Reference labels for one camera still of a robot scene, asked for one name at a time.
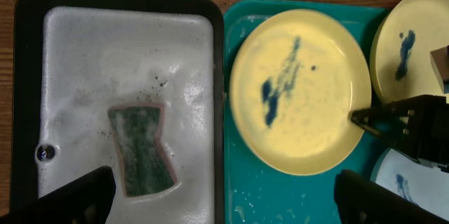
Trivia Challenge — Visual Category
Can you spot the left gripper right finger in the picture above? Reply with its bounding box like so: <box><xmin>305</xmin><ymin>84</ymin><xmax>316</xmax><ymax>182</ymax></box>
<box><xmin>334</xmin><ymin>170</ymin><xmax>448</xmax><ymax>224</ymax></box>

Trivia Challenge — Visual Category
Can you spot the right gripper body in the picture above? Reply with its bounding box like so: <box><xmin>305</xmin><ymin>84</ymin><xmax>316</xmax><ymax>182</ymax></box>
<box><xmin>404</xmin><ymin>95</ymin><xmax>448</xmax><ymax>173</ymax></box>

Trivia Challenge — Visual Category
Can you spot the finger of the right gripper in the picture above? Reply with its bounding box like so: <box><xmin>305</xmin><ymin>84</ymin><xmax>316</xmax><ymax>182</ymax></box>
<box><xmin>350</xmin><ymin>117</ymin><xmax>409</xmax><ymax>147</ymax></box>
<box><xmin>350</xmin><ymin>99</ymin><xmax>410</xmax><ymax>121</ymax></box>

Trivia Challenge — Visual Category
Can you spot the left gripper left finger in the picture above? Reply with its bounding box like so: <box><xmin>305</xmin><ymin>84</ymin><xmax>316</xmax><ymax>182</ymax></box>
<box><xmin>1</xmin><ymin>166</ymin><xmax>116</xmax><ymax>224</ymax></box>

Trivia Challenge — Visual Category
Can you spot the green and pink sponge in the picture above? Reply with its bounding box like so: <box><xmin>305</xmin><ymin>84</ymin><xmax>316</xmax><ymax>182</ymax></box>
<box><xmin>107</xmin><ymin>103</ymin><xmax>177</xmax><ymax>197</ymax></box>

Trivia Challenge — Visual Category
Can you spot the yellow plate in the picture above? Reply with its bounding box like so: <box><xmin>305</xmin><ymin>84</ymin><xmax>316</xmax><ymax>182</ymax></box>
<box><xmin>370</xmin><ymin>0</ymin><xmax>448</xmax><ymax>103</ymax></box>
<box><xmin>229</xmin><ymin>9</ymin><xmax>371</xmax><ymax>176</ymax></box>

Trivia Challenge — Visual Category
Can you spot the black tray with soapy water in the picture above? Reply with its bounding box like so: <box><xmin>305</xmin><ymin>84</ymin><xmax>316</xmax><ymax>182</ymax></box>
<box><xmin>9</xmin><ymin>0</ymin><xmax>225</xmax><ymax>223</ymax></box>

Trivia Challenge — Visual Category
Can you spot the light blue plate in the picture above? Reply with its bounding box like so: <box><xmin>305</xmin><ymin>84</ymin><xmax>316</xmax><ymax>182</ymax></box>
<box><xmin>370</xmin><ymin>149</ymin><xmax>449</xmax><ymax>220</ymax></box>

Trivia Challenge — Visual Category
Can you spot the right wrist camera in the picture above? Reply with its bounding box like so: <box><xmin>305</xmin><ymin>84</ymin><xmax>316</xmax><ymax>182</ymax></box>
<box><xmin>430</xmin><ymin>46</ymin><xmax>449</xmax><ymax>94</ymax></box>

